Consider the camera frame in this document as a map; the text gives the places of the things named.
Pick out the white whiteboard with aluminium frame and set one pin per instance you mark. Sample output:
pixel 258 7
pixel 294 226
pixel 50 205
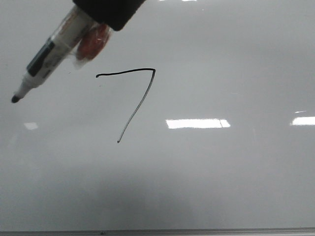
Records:
pixel 199 114

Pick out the white black whiteboard marker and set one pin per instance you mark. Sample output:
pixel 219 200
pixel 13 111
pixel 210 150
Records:
pixel 86 28

